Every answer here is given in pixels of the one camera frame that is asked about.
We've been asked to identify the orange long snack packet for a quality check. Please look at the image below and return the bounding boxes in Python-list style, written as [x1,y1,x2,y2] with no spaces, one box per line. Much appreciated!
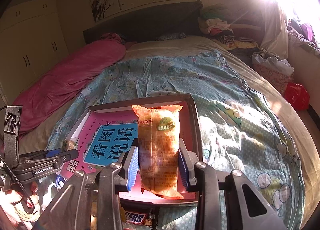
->
[132,105,183,200]

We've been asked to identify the Snickers bar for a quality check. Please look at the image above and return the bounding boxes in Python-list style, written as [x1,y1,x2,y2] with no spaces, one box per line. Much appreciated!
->
[120,206,159,229]

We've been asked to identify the round green-label pastry packet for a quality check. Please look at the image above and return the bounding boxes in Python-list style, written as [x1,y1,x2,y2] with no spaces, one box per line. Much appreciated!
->
[62,140,76,152]

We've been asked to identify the left hand red nails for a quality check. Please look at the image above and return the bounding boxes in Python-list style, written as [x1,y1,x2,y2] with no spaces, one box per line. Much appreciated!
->
[1,181,41,229]

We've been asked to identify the dark cardboard box tray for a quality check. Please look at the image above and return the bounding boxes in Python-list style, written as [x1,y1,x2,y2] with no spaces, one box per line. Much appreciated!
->
[61,94,202,205]

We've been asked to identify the pink and blue book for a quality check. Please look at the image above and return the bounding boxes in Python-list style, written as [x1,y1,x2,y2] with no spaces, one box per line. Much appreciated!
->
[61,110,137,179]

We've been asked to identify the teal cartoon print quilt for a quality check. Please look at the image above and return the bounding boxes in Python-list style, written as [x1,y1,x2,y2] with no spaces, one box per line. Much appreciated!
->
[47,50,305,229]

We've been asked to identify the pink blanket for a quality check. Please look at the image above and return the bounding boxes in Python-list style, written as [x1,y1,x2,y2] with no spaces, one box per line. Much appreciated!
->
[14,33,126,135]

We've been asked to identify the pink floral bag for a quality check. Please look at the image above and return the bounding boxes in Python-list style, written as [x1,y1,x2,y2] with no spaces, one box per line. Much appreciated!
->
[251,50,294,95]

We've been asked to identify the red plastic bag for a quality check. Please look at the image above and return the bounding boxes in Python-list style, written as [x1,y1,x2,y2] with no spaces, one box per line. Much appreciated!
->
[284,82,310,111]

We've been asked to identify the cream wardrobe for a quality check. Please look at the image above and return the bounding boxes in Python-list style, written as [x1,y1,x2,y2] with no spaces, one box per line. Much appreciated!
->
[1,0,68,104]

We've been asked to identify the dark headboard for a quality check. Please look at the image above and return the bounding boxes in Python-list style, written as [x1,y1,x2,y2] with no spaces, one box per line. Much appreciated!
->
[82,0,203,44]

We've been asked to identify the pile of folded clothes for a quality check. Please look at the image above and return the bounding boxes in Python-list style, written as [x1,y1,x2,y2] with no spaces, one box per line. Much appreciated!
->
[198,4,265,51]

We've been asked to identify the cream curtain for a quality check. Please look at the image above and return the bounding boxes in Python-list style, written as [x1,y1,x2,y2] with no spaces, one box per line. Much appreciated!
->
[260,3,289,59]

